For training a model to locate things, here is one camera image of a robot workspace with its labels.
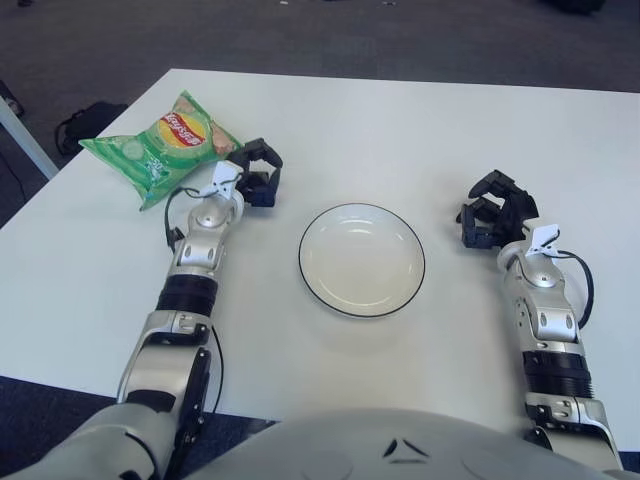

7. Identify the grey robot torso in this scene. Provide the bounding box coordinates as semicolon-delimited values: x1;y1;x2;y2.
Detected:
164;407;626;480

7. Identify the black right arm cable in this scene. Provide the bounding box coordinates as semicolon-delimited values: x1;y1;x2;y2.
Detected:
557;248;596;326

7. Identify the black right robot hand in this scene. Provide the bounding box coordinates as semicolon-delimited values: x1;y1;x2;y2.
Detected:
454;169;540;250

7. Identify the white desk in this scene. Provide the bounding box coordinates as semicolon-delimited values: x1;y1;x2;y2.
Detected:
0;97;60;181

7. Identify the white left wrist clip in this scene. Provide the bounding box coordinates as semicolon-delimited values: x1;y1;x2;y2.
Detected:
202;162;245;201

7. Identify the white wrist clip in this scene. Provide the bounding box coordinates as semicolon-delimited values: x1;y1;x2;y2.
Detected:
522;224;561;259
202;162;245;201

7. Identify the white plate with black rim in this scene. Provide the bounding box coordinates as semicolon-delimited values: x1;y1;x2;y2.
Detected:
298;201;427;318

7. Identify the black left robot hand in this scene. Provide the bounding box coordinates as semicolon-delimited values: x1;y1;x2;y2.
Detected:
225;138;285;208

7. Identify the green potato chips bag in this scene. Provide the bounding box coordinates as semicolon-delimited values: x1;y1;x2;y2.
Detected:
78;88;246;213

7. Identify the black bag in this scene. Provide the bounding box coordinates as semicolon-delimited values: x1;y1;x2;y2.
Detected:
53;101;129;156

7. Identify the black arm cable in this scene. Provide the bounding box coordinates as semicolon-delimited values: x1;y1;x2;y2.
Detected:
557;248;596;326
163;185;226;416

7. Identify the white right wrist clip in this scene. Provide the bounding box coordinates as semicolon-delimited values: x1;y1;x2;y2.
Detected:
522;224;561;259

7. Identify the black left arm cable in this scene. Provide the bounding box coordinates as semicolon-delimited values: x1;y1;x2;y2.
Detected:
163;185;226;416

